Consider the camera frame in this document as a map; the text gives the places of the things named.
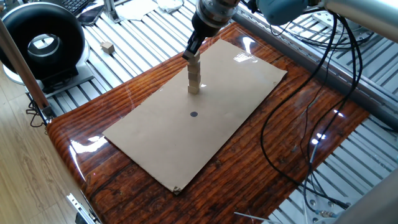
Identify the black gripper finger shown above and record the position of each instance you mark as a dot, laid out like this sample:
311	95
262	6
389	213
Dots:
191	49

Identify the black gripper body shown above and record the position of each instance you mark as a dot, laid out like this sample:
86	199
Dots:
206	26

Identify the white crumpled cloth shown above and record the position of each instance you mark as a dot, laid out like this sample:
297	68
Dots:
170	5

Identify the white paper sheet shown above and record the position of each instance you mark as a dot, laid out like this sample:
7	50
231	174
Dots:
136	9

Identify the brown cardboard sheet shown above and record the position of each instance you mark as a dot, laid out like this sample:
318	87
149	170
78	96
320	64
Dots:
174	149

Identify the black phone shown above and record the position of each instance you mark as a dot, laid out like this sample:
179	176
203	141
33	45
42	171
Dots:
90	15

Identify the black keyboard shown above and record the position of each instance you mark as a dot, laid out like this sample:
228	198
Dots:
73	4

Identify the white zip tie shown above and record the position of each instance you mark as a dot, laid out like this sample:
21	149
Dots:
252	216

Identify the aluminium upright bracket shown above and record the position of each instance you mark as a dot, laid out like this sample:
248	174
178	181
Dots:
110	11

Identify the brown frame post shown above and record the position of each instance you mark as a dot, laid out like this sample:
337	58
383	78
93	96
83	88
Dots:
21	68

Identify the silver rail bracket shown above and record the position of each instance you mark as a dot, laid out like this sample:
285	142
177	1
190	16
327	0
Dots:
79	208

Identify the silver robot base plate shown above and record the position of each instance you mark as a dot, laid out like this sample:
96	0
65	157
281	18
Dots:
314	205

